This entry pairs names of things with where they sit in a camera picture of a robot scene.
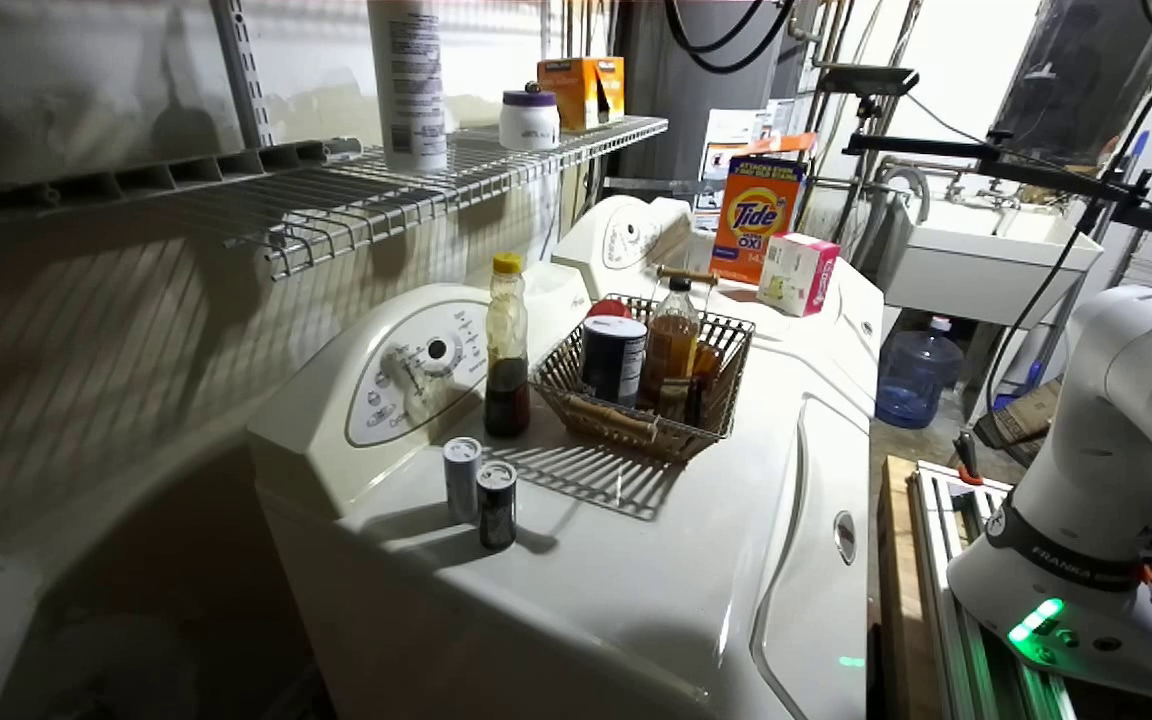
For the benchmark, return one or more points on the amber bottle white label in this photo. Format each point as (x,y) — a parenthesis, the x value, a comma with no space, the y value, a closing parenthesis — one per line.
(675,333)

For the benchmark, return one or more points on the white washing machine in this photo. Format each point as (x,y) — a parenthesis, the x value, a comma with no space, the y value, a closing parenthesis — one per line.
(731,585)

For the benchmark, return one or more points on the dark can white lid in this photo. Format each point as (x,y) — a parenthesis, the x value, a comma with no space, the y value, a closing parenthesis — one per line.
(613,356)

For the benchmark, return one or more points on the grey water heater tank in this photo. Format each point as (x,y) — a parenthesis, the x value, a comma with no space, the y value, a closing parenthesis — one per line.
(686,58)

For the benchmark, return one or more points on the white utility sink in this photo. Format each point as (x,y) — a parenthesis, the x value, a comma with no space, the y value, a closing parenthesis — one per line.
(987,265)

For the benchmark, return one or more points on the tall bottle dark liquid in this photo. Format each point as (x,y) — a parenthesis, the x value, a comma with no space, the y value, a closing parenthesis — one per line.
(507,400)

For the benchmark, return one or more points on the red lidded container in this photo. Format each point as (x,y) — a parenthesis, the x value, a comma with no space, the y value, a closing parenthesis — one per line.
(609,311)

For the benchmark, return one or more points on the orange box on shelf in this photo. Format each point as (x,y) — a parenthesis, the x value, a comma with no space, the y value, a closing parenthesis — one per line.
(587,90)

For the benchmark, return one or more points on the grey small can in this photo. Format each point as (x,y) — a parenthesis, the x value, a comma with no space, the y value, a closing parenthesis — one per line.
(463,459)

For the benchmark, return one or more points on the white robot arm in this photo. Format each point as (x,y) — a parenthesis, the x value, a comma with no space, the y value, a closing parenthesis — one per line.
(1056,574)

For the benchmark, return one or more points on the pink and white box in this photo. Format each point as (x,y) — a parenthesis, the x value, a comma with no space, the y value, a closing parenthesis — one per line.
(796,274)

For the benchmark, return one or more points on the orange Tide detergent box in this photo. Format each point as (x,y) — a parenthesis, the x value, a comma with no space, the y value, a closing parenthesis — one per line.
(756,207)

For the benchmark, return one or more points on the blue water jug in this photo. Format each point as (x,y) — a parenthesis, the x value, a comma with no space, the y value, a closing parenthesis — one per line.
(917,365)

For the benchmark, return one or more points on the dark small can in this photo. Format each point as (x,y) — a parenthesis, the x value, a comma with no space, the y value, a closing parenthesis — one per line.
(499,506)

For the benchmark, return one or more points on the white dryer machine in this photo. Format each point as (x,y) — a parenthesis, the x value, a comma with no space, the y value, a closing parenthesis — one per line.
(623,247)

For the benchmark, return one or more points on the white wire shelf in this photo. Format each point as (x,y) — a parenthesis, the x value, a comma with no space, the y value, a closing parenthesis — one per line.
(319,201)

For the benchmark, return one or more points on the white jar purple lid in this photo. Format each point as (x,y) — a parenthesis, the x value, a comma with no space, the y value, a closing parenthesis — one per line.
(529,119)

